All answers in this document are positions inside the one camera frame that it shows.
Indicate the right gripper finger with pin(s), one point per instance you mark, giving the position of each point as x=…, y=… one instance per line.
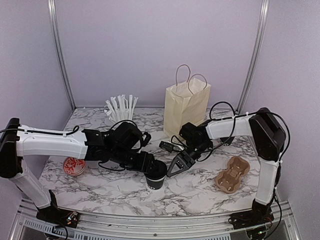
x=184, y=162
x=172, y=170

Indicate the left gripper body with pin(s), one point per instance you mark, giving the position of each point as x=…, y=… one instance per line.
x=142, y=166

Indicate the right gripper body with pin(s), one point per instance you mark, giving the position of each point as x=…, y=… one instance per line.
x=200, y=149

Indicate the black cup lid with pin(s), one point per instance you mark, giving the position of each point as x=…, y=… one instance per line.
x=157, y=170

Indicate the black paper coffee cup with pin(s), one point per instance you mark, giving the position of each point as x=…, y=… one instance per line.
x=155, y=181

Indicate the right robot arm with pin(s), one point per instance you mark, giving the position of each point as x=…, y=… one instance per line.
x=270, y=136

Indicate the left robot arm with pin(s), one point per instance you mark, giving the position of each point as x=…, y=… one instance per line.
x=116, y=145

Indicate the black cup holding straws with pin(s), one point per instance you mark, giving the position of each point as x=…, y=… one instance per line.
x=125, y=121

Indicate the brown cardboard cup carrier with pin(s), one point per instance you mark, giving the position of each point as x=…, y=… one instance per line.
x=229, y=180

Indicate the cream paper bag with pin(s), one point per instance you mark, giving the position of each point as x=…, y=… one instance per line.
x=185, y=102

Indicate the white wrapped straws bundle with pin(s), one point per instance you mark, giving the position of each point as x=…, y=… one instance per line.
x=120, y=108

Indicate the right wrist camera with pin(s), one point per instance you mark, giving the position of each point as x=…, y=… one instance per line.
x=169, y=147

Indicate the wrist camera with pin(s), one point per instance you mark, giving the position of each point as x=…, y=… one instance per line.
x=144, y=139
x=169, y=147

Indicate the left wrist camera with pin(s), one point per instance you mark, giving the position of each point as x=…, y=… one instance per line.
x=144, y=139

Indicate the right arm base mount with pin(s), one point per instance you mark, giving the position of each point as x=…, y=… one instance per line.
x=258, y=214

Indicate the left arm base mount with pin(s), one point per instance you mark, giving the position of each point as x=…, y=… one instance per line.
x=54, y=214

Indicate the front aluminium rail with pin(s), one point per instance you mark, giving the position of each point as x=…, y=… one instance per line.
x=101, y=226

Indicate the right aluminium frame post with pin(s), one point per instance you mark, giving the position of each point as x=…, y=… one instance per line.
x=257, y=46

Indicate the aluminium frame post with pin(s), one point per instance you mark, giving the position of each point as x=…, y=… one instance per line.
x=59, y=52
x=257, y=46

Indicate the left aluminium frame post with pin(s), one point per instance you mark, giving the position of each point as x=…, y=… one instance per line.
x=59, y=52

